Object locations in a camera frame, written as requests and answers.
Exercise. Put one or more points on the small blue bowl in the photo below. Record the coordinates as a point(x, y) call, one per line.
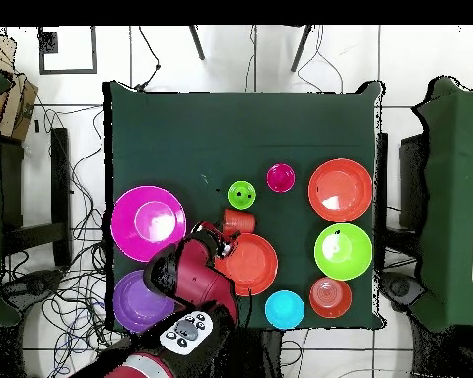
point(284, 311)

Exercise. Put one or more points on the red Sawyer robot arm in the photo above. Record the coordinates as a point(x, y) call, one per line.
point(197, 275)

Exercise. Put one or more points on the black camera tripod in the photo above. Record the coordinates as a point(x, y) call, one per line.
point(199, 47)

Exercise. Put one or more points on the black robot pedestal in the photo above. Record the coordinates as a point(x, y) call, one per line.
point(260, 354)

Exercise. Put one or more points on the grey pedestal leg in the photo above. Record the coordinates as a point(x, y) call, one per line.
point(31, 285)
point(400, 288)

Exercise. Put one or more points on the orange cup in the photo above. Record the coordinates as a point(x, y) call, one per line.
point(240, 220)

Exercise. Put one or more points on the green bowl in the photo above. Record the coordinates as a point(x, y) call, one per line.
point(354, 260)

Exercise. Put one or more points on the green cup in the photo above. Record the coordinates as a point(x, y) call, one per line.
point(242, 201)

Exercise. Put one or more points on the crimson red cup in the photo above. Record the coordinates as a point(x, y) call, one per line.
point(280, 179)

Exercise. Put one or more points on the black square floor frame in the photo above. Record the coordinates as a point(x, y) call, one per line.
point(49, 41)

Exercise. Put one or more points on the large pink bowl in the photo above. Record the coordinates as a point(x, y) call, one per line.
point(126, 228)

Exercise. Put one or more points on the purple bowl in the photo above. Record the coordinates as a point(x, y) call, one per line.
point(130, 307)

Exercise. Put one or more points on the small deep orange bowl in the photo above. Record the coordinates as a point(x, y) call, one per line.
point(331, 297)

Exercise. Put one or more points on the dark green tablecloth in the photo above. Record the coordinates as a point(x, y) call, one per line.
point(236, 138)

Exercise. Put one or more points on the wide orange bowl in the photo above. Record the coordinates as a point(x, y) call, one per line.
point(256, 267)
point(341, 185)

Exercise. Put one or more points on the cardboard box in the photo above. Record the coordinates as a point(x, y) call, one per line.
point(17, 106)

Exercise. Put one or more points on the black stand frame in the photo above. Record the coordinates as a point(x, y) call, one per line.
point(61, 177)
point(412, 177)

